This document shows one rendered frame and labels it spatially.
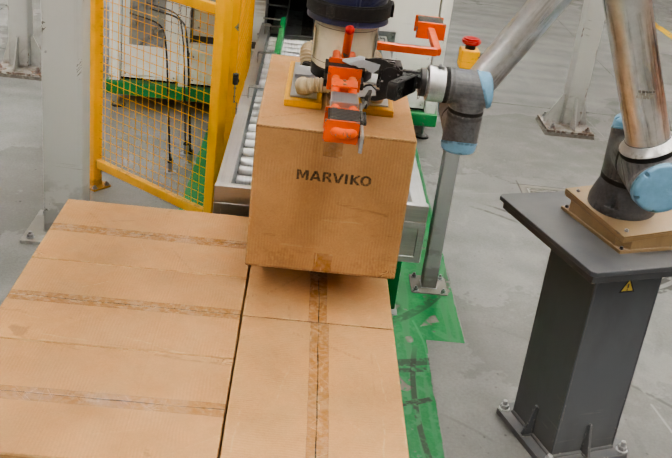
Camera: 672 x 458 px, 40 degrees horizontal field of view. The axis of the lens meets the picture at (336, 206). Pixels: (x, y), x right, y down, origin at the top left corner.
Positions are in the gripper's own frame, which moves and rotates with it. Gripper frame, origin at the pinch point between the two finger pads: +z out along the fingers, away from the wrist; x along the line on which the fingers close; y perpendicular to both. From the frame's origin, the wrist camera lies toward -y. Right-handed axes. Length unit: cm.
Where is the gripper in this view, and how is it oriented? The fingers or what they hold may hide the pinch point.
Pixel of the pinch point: (345, 75)
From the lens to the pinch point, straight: 227.6
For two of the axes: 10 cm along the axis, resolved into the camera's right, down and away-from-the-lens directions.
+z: -9.9, -1.0, -0.6
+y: -0.1, -4.2, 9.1
